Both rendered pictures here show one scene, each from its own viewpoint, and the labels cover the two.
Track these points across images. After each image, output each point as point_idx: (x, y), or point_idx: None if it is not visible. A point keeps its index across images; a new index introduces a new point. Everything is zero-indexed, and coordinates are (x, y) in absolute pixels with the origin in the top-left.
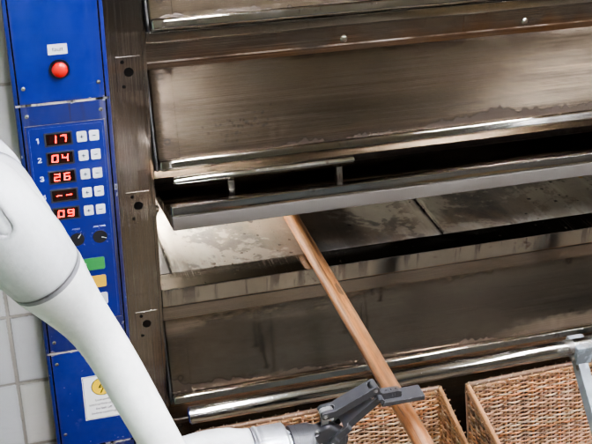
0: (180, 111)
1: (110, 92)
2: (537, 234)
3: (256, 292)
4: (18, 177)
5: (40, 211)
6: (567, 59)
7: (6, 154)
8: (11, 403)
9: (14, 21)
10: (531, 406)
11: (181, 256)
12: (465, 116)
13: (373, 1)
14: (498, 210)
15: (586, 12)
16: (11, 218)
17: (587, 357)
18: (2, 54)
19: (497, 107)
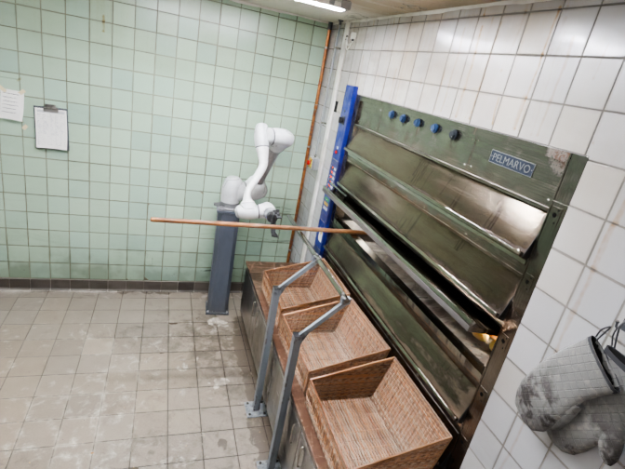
0: (347, 174)
1: (342, 163)
2: (378, 264)
3: None
4: (262, 127)
5: (259, 133)
6: (397, 207)
7: (273, 130)
8: (317, 227)
9: (336, 139)
10: (354, 321)
11: (351, 221)
12: (373, 207)
13: (365, 159)
14: (393, 262)
15: (402, 192)
16: (256, 130)
17: (313, 259)
18: None
19: (378, 208)
